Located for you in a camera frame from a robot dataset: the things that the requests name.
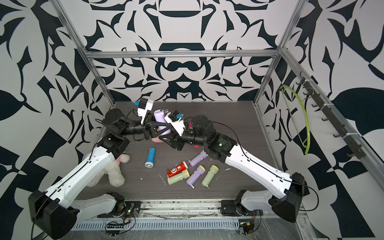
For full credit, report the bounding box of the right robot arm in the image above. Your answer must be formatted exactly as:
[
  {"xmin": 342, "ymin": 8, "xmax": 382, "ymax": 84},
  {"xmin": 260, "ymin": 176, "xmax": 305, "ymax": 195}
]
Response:
[{"xmin": 165, "ymin": 112, "xmax": 306, "ymax": 223}]

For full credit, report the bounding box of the red flashlight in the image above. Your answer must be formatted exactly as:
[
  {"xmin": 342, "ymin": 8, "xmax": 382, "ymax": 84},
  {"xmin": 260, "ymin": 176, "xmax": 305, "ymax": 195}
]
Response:
[{"xmin": 167, "ymin": 161, "xmax": 188, "ymax": 178}]

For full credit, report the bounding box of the black connector box right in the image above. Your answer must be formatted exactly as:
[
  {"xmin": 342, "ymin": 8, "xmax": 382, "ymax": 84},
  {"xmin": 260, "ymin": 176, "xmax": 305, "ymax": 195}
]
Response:
[{"xmin": 238, "ymin": 222, "xmax": 255, "ymax": 236}]

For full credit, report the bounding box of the green hoop on wall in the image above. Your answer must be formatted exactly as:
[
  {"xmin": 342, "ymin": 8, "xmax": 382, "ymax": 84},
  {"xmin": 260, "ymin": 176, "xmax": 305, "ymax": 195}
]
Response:
[{"xmin": 279, "ymin": 85, "xmax": 311, "ymax": 155}]

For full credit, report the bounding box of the pink plush striped shirt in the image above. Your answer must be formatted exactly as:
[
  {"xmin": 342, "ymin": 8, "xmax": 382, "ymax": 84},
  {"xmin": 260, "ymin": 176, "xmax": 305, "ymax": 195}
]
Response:
[{"xmin": 151, "ymin": 137, "xmax": 163, "ymax": 143}]

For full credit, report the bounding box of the black connector box left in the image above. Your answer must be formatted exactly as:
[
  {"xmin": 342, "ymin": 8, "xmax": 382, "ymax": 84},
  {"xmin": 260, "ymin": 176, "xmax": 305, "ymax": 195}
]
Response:
[{"xmin": 104, "ymin": 221, "xmax": 127, "ymax": 235}]

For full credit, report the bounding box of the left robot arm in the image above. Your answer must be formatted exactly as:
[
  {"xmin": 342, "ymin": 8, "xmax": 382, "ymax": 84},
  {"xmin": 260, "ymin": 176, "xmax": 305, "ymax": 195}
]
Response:
[{"xmin": 28, "ymin": 108, "xmax": 173, "ymax": 240}]

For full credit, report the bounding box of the black hook rail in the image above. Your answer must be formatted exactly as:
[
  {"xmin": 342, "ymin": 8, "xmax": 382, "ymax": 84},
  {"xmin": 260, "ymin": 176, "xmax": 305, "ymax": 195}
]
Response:
[{"xmin": 297, "ymin": 72, "xmax": 368, "ymax": 160}]

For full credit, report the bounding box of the blue flashlight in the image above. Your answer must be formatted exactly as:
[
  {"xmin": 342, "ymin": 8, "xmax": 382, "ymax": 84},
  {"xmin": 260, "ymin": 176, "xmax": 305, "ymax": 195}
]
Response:
[{"xmin": 145, "ymin": 148, "xmax": 156, "ymax": 168}]

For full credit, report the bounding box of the light green flashlight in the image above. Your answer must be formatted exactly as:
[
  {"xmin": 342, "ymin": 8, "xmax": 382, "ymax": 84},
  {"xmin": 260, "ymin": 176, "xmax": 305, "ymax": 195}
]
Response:
[
  {"xmin": 167, "ymin": 170, "xmax": 190, "ymax": 185},
  {"xmin": 202, "ymin": 165, "xmax": 219, "ymax": 188}
]

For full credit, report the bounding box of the white teddy bear pink shirt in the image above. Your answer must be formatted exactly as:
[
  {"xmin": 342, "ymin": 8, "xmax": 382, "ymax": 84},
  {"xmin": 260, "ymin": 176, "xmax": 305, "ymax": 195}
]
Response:
[{"xmin": 87, "ymin": 153, "xmax": 130, "ymax": 187}]

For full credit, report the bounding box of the black connector box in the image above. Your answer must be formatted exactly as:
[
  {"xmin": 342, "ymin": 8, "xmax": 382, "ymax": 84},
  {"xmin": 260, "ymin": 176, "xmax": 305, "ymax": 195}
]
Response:
[
  {"xmin": 238, "ymin": 222, "xmax": 255, "ymax": 236},
  {"xmin": 104, "ymin": 221, "xmax": 127, "ymax": 235}
]

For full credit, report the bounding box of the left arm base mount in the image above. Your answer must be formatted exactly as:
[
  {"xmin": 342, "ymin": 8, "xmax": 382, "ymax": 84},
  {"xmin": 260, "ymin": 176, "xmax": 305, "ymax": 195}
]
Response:
[{"xmin": 97, "ymin": 192, "xmax": 142, "ymax": 219}]

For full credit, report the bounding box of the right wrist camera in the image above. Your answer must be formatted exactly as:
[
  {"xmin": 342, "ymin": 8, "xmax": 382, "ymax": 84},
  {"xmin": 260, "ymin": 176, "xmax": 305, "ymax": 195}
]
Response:
[{"xmin": 165, "ymin": 110, "xmax": 187, "ymax": 137}]

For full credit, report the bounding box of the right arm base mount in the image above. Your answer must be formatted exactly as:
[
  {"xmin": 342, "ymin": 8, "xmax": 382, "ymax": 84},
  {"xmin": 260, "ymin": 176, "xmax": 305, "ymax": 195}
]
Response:
[{"xmin": 220, "ymin": 190, "xmax": 261, "ymax": 217}]

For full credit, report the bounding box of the purple flashlight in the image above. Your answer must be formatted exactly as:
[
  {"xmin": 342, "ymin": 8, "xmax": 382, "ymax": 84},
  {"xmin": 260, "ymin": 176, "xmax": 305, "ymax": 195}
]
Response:
[
  {"xmin": 189, "ymin": 150, "xmax": 208, "ymax": 168},
  {"xmin": 154, "ymin": 110, "xmax": 172, "ymax": 135},
  {"xmin": 186, "ymin": 165, "xmax": 206, "ymax": 189}
]

